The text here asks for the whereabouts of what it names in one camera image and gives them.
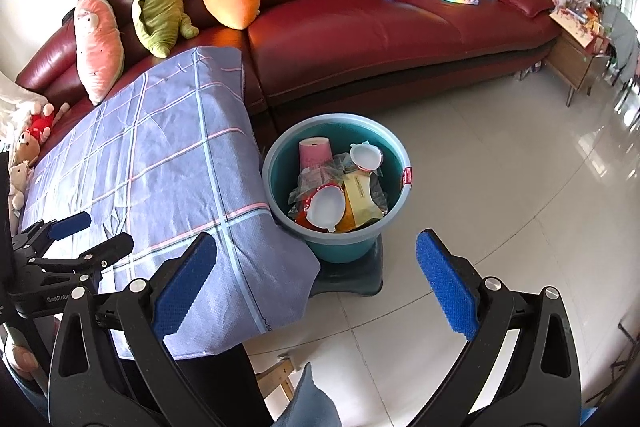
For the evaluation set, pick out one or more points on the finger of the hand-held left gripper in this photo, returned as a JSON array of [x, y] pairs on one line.
[[100, 254], [70, 224]]

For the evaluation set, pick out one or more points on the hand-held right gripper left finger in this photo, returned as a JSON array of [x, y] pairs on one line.
[[185, 282]]

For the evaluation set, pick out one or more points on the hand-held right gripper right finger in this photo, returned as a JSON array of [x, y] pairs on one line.
[[445, 287]]

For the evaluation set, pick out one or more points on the teal plastic bucket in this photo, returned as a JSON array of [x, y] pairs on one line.
[[340, 247]]

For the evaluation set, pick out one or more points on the orange snack packet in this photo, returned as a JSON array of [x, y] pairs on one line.
[[360, 197]]

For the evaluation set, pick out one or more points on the pink paper cup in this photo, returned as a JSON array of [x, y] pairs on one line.
[[315, 152]]

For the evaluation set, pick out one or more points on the person's left hand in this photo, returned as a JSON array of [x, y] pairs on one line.
[[22, 357]]

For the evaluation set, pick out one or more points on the cream plush bear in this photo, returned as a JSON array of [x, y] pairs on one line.
[[17, 179]]

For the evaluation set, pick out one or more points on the brown teddy bear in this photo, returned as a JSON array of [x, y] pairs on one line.
[[27, 147]]

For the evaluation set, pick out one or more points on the dark plastic stool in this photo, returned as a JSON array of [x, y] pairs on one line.
[[350, 279]]

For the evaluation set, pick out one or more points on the red plush toy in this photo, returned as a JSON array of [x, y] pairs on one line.
[[42, 122]]

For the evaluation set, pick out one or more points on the blue plaid tablecloth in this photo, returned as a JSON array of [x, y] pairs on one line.
[[165, 147]]

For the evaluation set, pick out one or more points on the wooden stool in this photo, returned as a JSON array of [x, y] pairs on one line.
[[275, 374]]

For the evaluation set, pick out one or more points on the white cloth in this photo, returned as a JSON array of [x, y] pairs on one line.
[[15, 94]]

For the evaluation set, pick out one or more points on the white plastic cup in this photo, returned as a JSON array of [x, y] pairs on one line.
[[325, 207]]

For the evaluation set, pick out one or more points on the white plastic cup lid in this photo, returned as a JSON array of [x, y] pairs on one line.
[[365, 156]]

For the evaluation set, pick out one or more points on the clear plastic wrap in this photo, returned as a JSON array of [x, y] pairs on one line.
[[312, 182]]

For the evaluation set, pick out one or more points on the person's grey-blue clothing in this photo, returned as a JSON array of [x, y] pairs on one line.
[[310, 402]]

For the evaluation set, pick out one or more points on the pink plush toy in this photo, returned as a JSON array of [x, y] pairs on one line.
[[97, 52]]

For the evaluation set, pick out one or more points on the green plush toy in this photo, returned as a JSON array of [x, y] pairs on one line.
[[155, 7]]

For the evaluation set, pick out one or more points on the dark red leather sofa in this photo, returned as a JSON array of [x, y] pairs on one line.
[[400, 32]]

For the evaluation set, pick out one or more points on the wooden side table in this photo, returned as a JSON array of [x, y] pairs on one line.
[[575, 52]]

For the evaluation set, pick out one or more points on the chair with grey garment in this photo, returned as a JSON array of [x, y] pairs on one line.
[[620, 32]]

